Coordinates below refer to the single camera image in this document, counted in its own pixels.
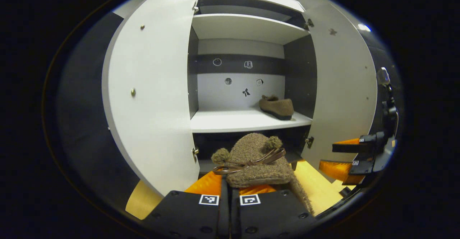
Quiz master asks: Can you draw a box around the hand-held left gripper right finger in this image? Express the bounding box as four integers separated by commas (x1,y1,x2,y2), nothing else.
230,184,317,239

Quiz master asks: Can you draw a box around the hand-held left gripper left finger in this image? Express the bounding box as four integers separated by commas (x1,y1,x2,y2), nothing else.
144,171,230,239

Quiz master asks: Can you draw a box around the white cabinet door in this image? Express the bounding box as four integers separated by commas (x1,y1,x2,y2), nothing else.
102,0,200,196
301,2,378,173

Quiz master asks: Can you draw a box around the brown fuzzy shoe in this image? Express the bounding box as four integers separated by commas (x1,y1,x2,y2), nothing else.
259,95,294,121
211,133,315,216

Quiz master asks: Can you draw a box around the white shoe cabinet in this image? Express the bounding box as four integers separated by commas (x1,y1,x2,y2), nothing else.
187,0,317,175

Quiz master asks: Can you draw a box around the white cabinet shelf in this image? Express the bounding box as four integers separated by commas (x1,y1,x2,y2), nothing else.
190,106,313,133
192,14,310,45

